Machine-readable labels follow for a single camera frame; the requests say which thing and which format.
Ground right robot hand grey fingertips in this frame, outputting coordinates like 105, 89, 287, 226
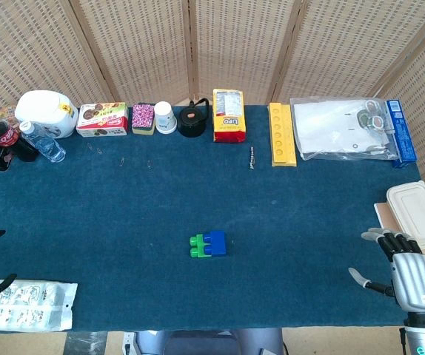
348, 227, 425, 315

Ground blue toy brick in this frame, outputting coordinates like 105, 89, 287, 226
203, 230, 228, 258

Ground green toy brick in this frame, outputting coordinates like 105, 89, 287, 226
189, 234, 208, 259

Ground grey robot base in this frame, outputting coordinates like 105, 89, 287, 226
123, 328, 284, 355

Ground beige lidded food container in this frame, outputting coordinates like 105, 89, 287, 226
385, 180, 425, 249

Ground brown spiral notebook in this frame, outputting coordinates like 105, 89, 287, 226
373, 201, 425, 273

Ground white printed plastic package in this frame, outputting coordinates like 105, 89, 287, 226
0, 279, 78, 332

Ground cola bottle red label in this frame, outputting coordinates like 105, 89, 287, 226
0, 120, 39, 163

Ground clear plastic water bottle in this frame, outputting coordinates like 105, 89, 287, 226
19, 121, 67, 163

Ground white plastic jug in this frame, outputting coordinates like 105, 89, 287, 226
14, 90, 79, 140

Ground blue cardboard box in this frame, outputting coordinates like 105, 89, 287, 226
385, 98, 418, 169

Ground clear plastic zip bag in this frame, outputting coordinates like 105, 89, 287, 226
290, 97, 399, 162

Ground chocolate cookie box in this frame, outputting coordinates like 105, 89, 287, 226
76, 102, 130, 138

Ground blue table cloth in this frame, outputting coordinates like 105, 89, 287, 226
0, 105, 425, 332

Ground yellow wooden board with holes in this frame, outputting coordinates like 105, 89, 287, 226
268, 102, 298, 168

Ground yellow sponge pink patterned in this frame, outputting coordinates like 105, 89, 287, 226
131, 103, 156, 135

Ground white paper cup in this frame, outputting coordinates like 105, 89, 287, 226
154, 101, 178, 135

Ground yellow Lipo box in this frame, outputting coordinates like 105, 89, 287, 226
212, 88, 247, 144

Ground black kettle with handle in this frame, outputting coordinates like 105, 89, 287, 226
178, 98, 210, 138

